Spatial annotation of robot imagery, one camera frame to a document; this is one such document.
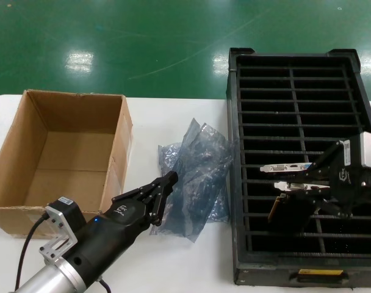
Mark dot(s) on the clear plastic bag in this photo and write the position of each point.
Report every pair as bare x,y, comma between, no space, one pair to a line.
203,171

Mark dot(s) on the open brown cardboard box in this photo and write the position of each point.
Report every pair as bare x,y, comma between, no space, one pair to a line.
75,152

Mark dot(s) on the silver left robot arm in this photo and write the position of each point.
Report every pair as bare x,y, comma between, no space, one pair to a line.
45,280

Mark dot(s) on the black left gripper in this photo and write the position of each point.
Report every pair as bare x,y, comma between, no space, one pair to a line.
112,238

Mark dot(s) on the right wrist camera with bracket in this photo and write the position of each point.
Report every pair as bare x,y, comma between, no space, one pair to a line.
370,149

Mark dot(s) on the black slotted storage container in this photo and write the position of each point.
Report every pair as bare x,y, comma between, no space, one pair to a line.
234,122

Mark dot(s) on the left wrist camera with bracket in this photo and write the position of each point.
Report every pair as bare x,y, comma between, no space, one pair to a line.
55,244

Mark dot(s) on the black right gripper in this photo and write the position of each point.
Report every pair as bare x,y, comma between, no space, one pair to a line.
356,189

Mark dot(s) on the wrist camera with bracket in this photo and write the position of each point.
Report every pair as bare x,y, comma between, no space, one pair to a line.
370,149
55,244

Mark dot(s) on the graphics card with silver bracket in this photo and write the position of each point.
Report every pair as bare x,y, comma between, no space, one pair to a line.
295,186
277,168

